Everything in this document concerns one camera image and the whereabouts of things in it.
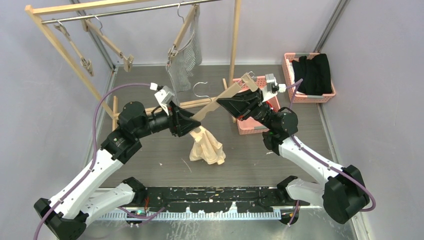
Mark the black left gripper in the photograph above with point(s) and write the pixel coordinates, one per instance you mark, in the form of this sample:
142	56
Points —
179	121

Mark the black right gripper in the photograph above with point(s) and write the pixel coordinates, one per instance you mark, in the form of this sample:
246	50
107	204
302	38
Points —
243	103

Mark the wooden hanger of beige underwear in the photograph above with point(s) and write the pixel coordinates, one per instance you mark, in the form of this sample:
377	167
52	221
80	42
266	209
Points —
246	79

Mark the beige underwear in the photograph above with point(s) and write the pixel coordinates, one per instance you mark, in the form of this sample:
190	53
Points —
206	147

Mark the wooden hanger of red underwear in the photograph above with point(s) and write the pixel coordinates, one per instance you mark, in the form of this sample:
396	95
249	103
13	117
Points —
88	25

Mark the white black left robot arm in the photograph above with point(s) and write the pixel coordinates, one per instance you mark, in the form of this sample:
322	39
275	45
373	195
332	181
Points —
68	213

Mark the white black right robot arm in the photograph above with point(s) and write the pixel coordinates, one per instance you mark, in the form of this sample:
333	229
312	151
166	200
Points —
340	190

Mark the grey striped underwear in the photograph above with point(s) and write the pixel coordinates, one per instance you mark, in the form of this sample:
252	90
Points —
189	56

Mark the wooden hanger of striped underwear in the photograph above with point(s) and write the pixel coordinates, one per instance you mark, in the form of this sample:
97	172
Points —
187	22

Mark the empty wooden clip hanger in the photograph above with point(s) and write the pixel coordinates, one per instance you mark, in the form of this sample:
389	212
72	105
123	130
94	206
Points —
85	62

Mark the near pink basket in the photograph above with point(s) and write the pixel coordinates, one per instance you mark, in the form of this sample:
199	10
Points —
251	126

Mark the black clothes in basket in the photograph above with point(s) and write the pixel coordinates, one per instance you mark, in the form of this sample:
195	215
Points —
315	74

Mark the wooden clothes rack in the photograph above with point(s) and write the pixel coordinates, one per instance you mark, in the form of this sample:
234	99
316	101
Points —
35	13

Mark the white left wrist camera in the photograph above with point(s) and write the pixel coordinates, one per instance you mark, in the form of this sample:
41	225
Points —
164	95

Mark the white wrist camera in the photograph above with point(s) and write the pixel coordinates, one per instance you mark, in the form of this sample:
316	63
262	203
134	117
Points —
272	87
164	95

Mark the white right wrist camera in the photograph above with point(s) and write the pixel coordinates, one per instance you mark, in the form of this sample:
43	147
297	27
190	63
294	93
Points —
272	87

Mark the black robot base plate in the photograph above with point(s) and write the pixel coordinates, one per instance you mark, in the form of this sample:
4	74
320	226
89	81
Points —
247	199

